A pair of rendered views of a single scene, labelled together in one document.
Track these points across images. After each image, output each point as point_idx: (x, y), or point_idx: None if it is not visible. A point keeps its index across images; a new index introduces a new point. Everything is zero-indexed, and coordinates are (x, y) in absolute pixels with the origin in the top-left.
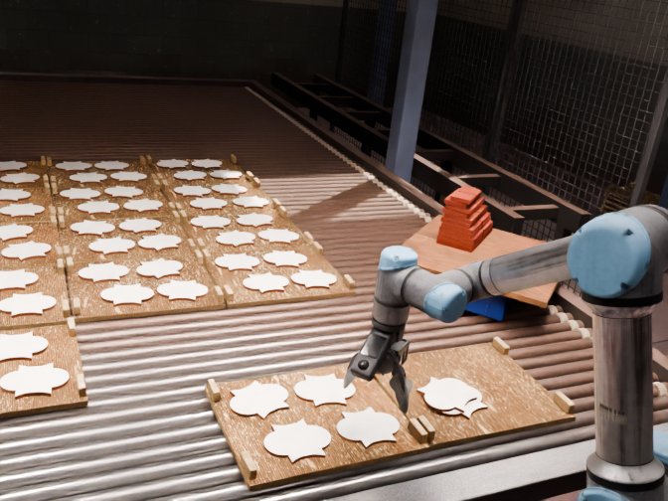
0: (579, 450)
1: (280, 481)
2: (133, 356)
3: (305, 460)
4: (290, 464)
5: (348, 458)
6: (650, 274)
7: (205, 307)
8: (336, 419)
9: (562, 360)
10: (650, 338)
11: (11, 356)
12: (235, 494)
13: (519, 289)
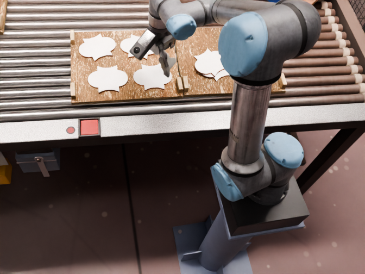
0: (275, 113)
1: (89, 102)
2: (40, 2)
3: (107, 92)
4: (98, 93)
5: (132, 95)
6: (264, 67)
7: None
8: (137, 68)
9: None
10: (263, 101)
11: None
12: (64, 104)
13: None
